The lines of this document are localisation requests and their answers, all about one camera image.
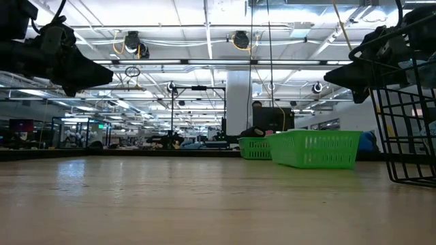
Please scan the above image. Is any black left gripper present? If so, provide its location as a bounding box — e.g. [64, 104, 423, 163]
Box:
[0, 40, 114, 97]

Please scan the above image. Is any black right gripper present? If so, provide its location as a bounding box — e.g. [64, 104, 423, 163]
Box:
[323, 50, 409, 105]

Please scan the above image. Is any black monitor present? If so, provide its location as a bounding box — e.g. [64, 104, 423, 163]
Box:
[252, 106, 296, 133]

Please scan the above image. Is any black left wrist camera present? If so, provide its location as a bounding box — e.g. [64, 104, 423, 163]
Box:
[32, 15, 78, 59]

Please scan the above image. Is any dark red screen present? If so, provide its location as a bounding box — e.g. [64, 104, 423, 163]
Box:
[9, 118, 35, 133]

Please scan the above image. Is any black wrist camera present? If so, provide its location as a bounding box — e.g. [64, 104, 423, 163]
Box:
[360, 25, 406, 64]
[32, 15, 78, 59]

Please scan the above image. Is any white building pillar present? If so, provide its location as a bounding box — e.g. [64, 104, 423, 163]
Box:
[225, 70, 253, 136]

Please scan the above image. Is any black hanging coiled cable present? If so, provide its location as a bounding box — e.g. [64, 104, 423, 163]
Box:
[265, 0, 275, 110]

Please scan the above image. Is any yellow hanging cable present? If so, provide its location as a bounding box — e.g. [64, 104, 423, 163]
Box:
[332, 0, 354, 52]

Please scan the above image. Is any blue pillow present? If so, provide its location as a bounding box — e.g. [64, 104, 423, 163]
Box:
[356, 131, 379, 152]

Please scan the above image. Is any black bandage roll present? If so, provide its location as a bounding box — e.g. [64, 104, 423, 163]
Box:
[240, 126, 266, 139]

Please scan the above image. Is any black wire basket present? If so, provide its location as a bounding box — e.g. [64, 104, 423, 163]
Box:
[347, 13, 436, 188]

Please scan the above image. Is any small green plastic basket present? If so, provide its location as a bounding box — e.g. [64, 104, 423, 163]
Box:
[237, 135, 273, 161]

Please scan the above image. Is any black background station frame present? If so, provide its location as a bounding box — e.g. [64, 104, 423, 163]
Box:
[50, 116, 112, 149]
[171, 86, 227, 149]

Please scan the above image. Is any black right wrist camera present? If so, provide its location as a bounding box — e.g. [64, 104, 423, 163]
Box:
[360, 25, 406, 64]

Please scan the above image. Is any large green plastic basket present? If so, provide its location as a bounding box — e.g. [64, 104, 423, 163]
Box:
[270, 130, 363, 169]

